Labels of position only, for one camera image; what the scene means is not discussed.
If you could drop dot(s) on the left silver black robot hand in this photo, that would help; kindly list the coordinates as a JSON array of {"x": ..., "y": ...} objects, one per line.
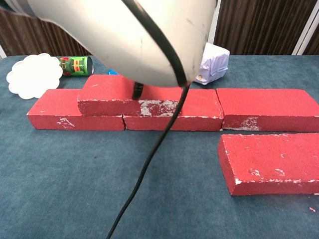
[{"x": 137, "y": 90}]

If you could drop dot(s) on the red brick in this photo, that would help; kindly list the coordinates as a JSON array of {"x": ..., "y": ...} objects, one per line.
[
  {"x": 199, "y": 104},
  {"x": 104, "y": 92},
  {"x": 54, "y": 107},
  {"x": 264, "y": 104},
  {"x": 271, "y": 159}
]

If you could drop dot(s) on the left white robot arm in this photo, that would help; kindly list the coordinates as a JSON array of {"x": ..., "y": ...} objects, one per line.
[{"x": 112, "y": 37}]

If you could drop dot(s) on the blue snack bag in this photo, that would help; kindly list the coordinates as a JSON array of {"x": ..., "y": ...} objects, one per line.
[{"x": 112, "y": 72}]

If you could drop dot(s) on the green printed can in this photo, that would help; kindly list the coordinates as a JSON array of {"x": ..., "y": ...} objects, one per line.
[{"x": 74, "y": 66}]

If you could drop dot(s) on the white tissue pack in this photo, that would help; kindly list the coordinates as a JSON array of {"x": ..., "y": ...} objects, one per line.
[{"x": 214, "y": 62}]

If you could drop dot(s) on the white flower-shaped palette plate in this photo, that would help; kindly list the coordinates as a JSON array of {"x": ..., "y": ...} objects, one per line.
[{"x": 32, "y": 74}]

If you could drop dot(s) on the brown slatted partition screen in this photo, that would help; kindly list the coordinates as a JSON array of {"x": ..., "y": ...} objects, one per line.
[{"x": 261, "y": 25}]

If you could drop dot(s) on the small red crumb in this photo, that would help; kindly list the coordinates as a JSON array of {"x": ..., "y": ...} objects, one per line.
[{"x": 312, "y": 209}]

